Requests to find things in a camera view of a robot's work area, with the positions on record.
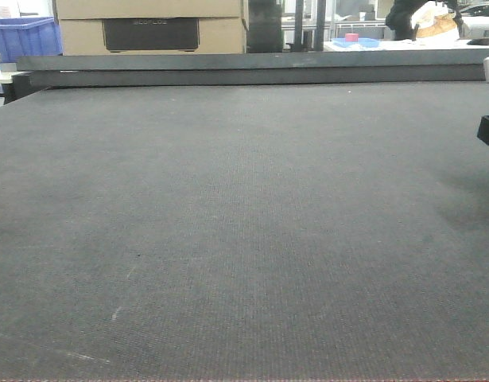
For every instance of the blue crate in background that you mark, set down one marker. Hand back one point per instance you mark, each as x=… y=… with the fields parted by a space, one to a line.
x=24 y=37

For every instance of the black pillar in background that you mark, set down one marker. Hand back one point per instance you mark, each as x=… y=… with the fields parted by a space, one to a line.
x=264 y=33

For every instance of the dark foam board strip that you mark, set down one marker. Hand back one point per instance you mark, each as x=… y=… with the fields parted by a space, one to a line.
x=448 y=85

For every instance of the cardboard box with dark print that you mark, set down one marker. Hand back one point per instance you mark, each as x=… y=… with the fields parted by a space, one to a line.
x=94 y=28

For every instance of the pink tape roll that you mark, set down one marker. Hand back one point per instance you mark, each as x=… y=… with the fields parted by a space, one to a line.
x=351 y=37

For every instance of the person in black clothing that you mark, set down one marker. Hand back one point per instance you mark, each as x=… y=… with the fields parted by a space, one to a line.
x=399 y=18

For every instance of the blue tray on far table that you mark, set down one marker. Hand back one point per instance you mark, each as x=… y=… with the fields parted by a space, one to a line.
x=360 y=43

